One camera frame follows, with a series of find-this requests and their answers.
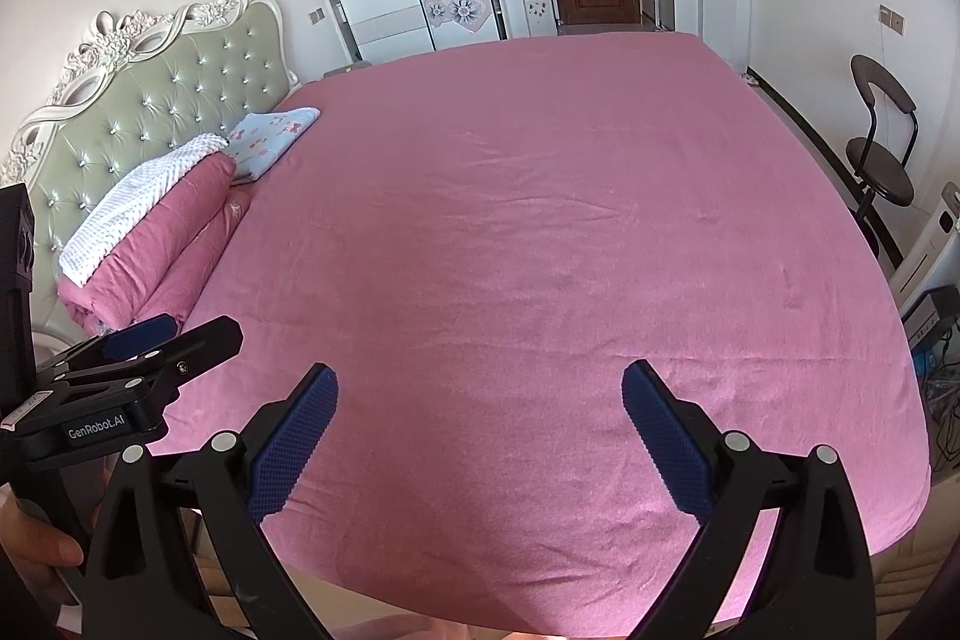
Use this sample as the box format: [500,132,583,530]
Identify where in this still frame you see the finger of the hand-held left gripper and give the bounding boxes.
[34,314,181,386]
[45,315,245,401]

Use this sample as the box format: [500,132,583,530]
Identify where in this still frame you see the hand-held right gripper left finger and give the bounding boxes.
[81,362,340,640]

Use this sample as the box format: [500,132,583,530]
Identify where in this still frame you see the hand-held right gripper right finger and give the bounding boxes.
[621,359,878,640]

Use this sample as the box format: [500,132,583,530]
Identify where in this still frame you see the light blue patterned pillow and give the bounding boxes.
[225,107,322,185]

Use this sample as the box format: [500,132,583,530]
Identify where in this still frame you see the white knit blanket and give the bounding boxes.
[58,134,230,289]

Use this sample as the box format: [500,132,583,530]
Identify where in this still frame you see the person's left hand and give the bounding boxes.
[0,503,85,607]

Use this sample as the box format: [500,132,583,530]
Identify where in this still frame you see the black round chair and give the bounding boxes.
[846,55,920,259]

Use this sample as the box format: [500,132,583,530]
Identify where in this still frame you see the green tufted headboard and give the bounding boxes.
[0,0,290,236]

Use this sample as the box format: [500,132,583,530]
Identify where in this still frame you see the tangle of cables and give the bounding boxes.
[911,325,960,431]

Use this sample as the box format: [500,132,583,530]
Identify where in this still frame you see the black electronics box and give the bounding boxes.
[904,286,960,341]

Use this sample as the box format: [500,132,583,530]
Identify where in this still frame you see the white tower appliance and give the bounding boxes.
[896,182,960,311]

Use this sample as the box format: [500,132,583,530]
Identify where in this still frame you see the folded pink quilt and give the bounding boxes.
[58,154,252,337]

